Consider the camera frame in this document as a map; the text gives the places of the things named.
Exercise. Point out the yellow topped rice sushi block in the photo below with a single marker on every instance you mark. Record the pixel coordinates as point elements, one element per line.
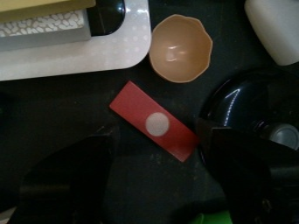
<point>39,26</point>

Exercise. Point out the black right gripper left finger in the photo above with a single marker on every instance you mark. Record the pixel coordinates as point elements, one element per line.
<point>66,180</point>

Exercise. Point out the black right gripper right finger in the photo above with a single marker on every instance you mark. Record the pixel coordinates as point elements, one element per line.
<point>253,175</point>

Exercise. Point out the brown toy eggshell half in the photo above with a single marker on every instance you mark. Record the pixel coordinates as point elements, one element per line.
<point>179,49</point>

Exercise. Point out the red salmon slice white dot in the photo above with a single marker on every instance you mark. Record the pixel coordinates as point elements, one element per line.
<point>133,108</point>

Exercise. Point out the white plastic tray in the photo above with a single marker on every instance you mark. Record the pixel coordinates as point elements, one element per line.
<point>98,55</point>

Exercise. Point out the glossy black sushi piece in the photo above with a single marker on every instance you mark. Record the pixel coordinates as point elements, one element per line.
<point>107,14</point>

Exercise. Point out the white rounded toy piece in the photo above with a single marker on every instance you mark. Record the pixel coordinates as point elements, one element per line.
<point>277,26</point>

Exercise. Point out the glossy black bowl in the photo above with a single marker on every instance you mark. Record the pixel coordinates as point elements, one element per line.
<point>249,99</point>

